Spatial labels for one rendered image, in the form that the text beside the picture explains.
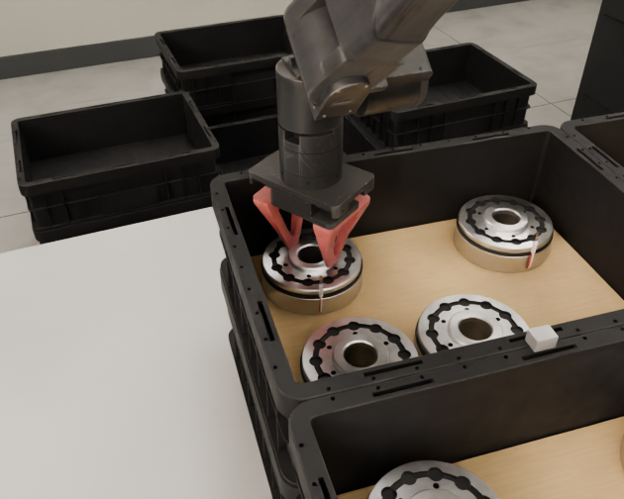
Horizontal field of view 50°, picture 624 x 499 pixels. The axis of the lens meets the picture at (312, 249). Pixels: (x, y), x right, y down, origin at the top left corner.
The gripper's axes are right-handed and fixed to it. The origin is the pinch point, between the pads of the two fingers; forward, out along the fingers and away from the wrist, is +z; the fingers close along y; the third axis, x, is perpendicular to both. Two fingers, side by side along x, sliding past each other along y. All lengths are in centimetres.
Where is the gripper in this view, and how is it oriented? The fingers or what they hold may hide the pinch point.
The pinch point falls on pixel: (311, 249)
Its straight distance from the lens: 67.4
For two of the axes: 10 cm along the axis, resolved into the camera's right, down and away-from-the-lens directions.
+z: 0.1, 7.8, 6.3
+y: -8.0, -3.7, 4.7
